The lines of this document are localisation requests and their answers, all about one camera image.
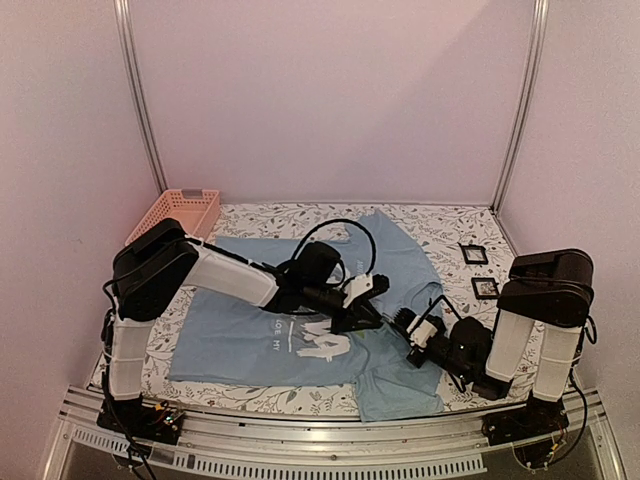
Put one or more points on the right aluminium frame post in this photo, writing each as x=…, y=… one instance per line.
x=531, y=69

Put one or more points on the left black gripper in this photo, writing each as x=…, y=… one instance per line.
x=348, y=321

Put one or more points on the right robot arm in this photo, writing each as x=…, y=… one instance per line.
x=553, y=288

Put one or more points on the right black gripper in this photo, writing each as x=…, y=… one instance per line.
x=413, y=357

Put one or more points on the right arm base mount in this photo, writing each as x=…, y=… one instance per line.
x=537, y=417

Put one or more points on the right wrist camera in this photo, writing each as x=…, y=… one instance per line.
x=415, y=329

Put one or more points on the left aluminium frame post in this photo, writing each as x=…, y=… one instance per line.
x=132, y=70

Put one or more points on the far black brooch frame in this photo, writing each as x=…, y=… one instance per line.
x=474, y=254

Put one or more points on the light blue t-shirt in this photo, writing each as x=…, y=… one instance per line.
x=228, y=341

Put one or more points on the black brooch frame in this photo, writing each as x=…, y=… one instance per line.
x=485, y=288
x=474, y=254

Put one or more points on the near black brooch frame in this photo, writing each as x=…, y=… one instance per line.
x=485, y=288

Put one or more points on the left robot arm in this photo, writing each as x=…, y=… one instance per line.
x=148, y=273

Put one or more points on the pink perforated plastic basket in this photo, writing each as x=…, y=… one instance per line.
x=197, y=210

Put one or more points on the aluminium frame post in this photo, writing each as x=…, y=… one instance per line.
x=531, y=69
x=132, y=70

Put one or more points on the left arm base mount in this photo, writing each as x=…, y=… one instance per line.
x=159, y=423

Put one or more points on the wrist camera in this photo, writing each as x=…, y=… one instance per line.
x=415, y=329
x=364, y=287

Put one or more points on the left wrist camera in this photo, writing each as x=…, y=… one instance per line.
x=364, y=287

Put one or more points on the floral patterned table mat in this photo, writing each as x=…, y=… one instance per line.
x=438, y=229

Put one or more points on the front aluminium rail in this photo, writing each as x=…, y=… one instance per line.
x=315, y=433

